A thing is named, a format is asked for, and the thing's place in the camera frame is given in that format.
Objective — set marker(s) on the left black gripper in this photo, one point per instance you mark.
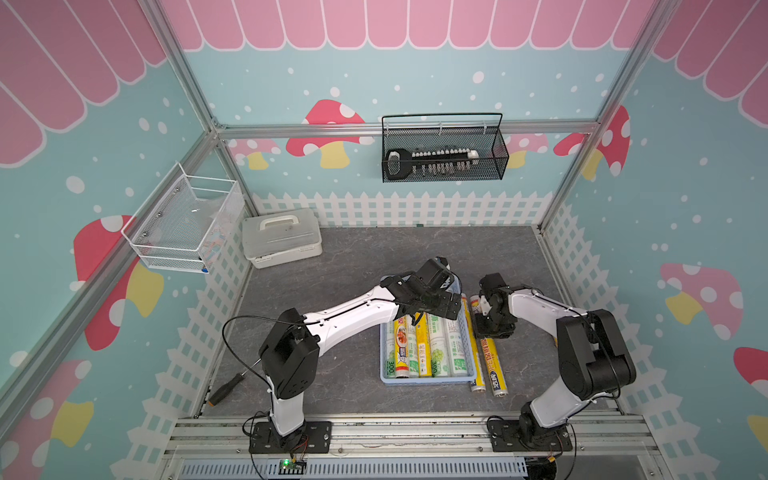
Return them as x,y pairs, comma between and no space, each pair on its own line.
442,309

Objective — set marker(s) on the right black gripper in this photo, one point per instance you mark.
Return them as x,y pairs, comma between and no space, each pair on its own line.
505,333

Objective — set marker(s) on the light blue plastic basket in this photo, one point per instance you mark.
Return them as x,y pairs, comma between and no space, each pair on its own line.
429,380

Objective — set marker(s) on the yellow green wrap roll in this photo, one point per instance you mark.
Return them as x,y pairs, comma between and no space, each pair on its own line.
404,356

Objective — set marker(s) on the white green plastic wrap roll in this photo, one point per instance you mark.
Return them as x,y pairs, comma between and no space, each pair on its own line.
457,357

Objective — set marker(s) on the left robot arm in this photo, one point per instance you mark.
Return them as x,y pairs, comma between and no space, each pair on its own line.
290,353

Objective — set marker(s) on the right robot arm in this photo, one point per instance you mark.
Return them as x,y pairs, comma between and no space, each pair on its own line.
593,358

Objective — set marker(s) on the black brush with white bristles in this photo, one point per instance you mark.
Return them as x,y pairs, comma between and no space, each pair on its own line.
400,164

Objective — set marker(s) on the white lidded storage box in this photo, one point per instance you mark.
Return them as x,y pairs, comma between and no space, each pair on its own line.
280,238

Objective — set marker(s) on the green circuit board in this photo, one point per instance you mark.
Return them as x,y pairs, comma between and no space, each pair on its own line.
292,467

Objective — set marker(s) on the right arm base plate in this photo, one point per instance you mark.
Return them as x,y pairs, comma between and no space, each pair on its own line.
514,435

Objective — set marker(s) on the black wire wall basket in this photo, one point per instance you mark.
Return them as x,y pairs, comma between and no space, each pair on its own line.
434,131

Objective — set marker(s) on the aluminium front rail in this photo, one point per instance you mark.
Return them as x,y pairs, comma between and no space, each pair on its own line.
444,434

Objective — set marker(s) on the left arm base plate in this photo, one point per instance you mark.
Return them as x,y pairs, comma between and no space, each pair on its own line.
311,437

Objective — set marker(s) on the black handled screwdriver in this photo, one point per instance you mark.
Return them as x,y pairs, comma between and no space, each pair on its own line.
224,390

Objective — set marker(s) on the white wire wall basket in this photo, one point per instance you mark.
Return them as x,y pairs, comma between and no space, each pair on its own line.
186,223

